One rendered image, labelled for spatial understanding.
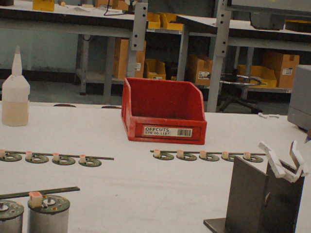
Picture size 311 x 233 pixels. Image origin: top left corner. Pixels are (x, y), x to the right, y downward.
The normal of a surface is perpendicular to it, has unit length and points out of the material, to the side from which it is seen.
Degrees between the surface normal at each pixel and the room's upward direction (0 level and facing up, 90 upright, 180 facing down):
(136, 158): 0
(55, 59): 90
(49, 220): 90
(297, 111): 90
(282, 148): 0
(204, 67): 94
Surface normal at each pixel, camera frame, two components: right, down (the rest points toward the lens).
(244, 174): -0.91, 0.00
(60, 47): 0.25, 0.26
